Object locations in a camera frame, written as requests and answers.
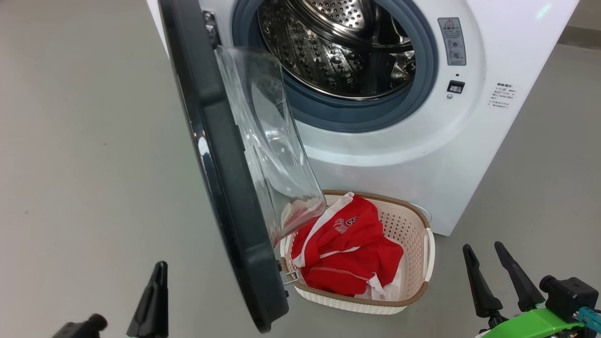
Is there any red garment with white stripe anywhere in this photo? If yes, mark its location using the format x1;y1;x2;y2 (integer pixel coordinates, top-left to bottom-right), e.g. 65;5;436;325
291;192;404;282

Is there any white front-load washing machine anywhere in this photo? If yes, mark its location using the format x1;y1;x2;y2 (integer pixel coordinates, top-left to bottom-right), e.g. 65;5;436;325
146;0;580;237

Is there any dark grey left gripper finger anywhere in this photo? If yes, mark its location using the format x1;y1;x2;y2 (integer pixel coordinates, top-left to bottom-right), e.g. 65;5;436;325
126;261;170;338

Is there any teal cable connector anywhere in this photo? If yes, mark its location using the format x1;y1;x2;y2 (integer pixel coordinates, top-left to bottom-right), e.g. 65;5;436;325
578;307;601;332

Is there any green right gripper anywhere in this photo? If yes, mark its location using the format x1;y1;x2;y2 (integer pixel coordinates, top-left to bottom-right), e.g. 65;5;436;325
462;242;601;338

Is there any cream perforated laundry basket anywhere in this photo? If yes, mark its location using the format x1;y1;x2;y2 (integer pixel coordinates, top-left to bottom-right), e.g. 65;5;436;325
280;190;436;315

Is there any round washing machine door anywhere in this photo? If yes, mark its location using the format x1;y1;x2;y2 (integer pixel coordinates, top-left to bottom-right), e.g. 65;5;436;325
157;0;328;334

